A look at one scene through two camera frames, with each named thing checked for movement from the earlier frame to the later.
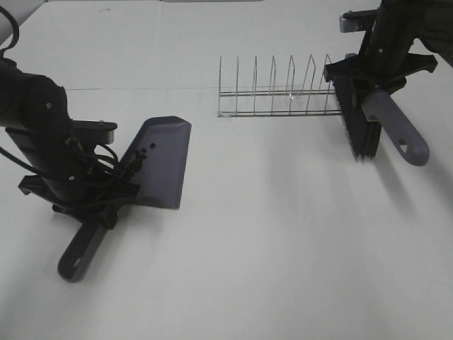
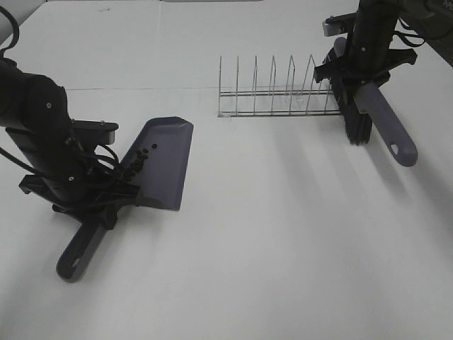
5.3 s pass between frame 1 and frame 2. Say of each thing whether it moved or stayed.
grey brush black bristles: moved
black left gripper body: stayed
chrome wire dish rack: stayed
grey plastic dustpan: stayed
